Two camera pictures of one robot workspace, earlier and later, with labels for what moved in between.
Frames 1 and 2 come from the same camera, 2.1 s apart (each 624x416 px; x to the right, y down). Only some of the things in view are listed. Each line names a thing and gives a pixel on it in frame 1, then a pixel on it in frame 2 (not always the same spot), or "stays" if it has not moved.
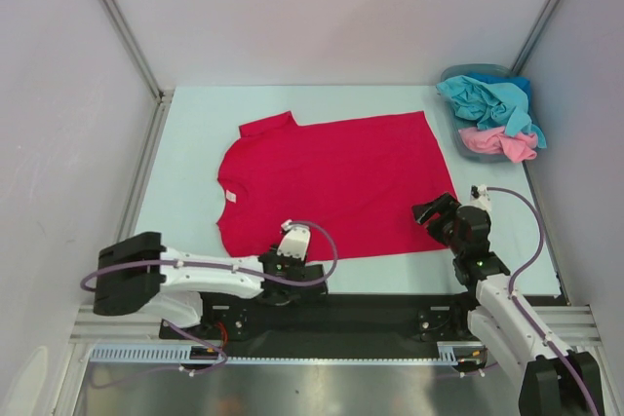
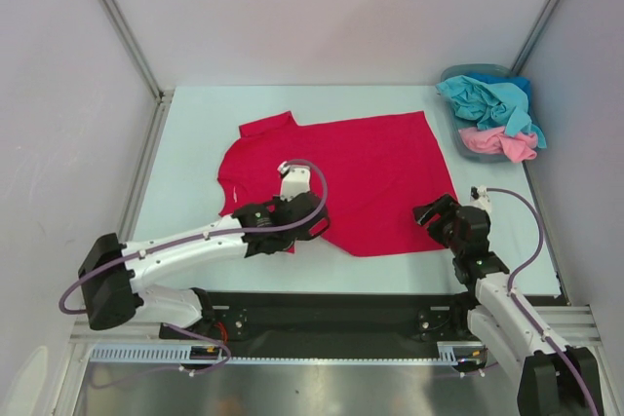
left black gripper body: (291, 260) -> (291, 239)
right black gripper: (440, 214) stays
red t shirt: (361, 178) stays
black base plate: (329, 326) stays
